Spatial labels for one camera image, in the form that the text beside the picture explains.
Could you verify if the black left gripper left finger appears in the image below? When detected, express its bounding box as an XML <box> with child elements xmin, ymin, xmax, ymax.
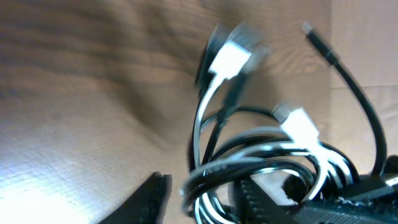
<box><xmin>99</xmin><ymin>172</ymin><xmax>172</xmax><ymax>224</ymax></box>

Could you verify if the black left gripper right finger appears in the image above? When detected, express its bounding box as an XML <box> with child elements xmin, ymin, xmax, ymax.
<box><xmin>233</xmin><ymin>174</ymin><xmax>397</xmax><ymax>224</ymax></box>

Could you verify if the black USB cable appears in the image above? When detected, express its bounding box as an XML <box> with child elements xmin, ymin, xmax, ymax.
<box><xmin>180</xmin><ymin>21</ymin><xmax>388</xmax><ymax>218</ymax></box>

